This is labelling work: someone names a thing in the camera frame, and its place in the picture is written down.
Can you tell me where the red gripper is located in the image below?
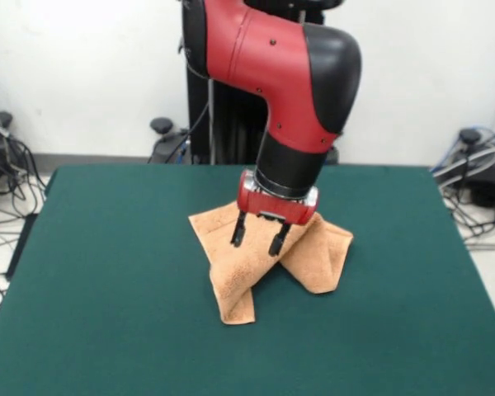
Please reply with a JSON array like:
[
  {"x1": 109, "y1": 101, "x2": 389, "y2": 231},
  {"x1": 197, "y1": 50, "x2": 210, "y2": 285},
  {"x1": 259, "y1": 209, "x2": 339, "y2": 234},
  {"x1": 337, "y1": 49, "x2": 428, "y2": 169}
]
[{"x1": 230, "y1": 169, "x2": 319, "y2": 256}]

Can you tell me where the tan terry towel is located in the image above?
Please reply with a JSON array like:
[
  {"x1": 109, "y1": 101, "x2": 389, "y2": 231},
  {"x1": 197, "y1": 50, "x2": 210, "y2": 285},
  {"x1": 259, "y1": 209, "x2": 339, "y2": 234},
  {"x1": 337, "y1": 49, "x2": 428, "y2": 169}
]
[{"x1": 188, "y1": 201, "x2": 355, "y2": 326}]

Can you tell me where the dark green tablecloth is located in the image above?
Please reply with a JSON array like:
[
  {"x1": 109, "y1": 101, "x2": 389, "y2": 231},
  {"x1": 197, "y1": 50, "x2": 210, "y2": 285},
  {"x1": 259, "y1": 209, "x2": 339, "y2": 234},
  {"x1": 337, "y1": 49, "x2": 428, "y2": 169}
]
[{"x1": 0, "y1": 163, "x2": 495, "y2": 396}]

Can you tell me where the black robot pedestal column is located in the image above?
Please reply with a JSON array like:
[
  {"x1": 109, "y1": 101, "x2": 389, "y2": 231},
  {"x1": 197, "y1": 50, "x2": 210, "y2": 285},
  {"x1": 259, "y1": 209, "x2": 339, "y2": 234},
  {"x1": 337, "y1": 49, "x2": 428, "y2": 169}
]
[{"x1": 177, "y1": 0, "x2": 327, "y2": 166}]

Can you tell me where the black pedestal cable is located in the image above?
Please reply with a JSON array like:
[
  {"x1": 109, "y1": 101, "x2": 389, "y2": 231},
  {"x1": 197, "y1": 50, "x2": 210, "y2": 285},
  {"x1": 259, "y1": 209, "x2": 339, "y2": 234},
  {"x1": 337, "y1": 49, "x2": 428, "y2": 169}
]
[{"x1": 189, "y1": 102, "x2": 210, "y2": 139}]

